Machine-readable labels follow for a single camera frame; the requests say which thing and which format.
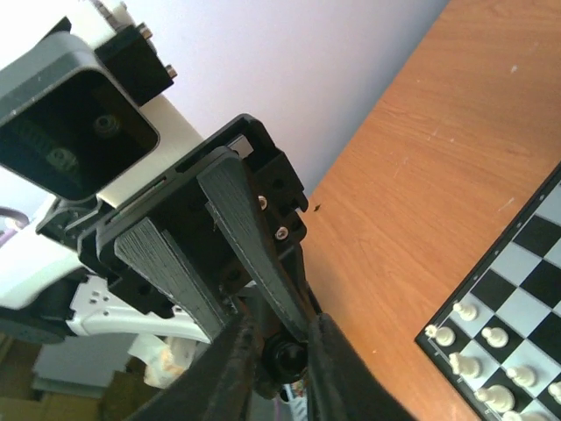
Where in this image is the black white chessboard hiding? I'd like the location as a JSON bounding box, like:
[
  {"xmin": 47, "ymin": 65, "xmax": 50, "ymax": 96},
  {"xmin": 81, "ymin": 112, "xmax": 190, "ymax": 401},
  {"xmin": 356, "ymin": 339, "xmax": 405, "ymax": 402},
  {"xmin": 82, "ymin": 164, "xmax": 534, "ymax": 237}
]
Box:
[{"xmin": 415, "ymin": 168, "xmax": 560, "ymax": 420}]

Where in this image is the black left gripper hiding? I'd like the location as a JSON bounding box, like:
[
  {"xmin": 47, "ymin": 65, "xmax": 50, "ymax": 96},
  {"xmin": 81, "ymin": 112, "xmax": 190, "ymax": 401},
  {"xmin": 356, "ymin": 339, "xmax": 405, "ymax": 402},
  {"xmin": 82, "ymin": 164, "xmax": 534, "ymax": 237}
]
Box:
[{"xmin": 78, "ymin": 114, "xmax": 314, "ymax": 342}]

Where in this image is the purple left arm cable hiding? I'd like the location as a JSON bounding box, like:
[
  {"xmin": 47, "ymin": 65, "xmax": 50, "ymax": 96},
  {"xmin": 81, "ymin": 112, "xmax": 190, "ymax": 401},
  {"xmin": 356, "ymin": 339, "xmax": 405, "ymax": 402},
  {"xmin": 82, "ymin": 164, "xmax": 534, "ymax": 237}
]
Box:
[{"xmin": 0, "ymin": 205, "xmax": 32, "ymax": 233}]

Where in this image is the black chess piece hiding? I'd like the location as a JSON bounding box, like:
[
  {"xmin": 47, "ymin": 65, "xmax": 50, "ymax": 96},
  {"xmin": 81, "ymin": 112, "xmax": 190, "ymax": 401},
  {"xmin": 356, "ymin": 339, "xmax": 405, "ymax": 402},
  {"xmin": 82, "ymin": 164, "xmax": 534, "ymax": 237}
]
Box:
[{"xmin": 261, "ymin": 332, "xmax": 308, "ymax": 384}]

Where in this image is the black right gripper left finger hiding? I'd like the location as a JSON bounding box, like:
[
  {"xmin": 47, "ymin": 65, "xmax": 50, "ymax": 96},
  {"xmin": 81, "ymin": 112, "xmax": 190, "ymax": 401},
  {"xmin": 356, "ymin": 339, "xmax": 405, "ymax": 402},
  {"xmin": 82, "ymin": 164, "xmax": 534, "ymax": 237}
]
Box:
[{"xmin": 129, "ymin": 314, "xmax": 257, "ymax": 421}]

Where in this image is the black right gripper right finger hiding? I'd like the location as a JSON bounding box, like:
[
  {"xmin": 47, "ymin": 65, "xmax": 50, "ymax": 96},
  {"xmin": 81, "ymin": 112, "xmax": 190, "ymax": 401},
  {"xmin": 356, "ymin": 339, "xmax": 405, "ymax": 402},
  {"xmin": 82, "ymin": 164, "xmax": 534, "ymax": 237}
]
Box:
[{"xmin": 307, "ymin": 313, "xmax": 412, "ymax": 421}]

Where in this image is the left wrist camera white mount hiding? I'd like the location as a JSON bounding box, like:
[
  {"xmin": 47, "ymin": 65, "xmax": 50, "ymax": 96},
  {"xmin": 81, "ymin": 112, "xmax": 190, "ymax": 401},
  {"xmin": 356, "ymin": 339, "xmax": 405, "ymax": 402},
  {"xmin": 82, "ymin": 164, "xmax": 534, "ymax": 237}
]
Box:
[{"xmin": 0, "ymin": 0, "xmax": 207, "ymax": 211}]

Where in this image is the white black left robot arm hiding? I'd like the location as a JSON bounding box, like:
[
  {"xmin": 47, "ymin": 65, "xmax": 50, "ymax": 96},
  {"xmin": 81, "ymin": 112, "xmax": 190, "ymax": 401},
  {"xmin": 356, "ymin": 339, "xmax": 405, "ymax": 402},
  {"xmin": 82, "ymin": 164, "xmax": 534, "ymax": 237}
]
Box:
[{"xmin": 1, "ymin": 114, "xmax": 319, "ymax": 344}]

